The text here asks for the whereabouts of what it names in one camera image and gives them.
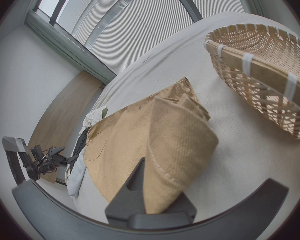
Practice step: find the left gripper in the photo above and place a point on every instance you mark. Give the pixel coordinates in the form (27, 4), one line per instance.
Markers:
(60, 160)

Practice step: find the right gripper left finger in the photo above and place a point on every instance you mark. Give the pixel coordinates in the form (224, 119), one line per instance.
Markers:
(130, 199)

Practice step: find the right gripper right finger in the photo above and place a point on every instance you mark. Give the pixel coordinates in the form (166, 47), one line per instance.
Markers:
(186, 206)

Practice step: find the tan shorts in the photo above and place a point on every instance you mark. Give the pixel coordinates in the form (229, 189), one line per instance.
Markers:
(170, 154)

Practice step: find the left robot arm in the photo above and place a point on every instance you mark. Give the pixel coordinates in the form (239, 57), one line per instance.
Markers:
(15, 159)

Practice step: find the pale grey garment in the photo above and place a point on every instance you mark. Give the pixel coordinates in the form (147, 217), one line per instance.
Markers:
(76, 176)

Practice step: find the white garment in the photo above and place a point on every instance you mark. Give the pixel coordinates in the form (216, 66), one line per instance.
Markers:
(93, 117)

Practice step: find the green garment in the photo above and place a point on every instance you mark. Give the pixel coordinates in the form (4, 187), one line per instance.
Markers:
(104, 112)

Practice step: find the round woven basket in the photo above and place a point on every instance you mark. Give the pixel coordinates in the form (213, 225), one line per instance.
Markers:
(260, 89)

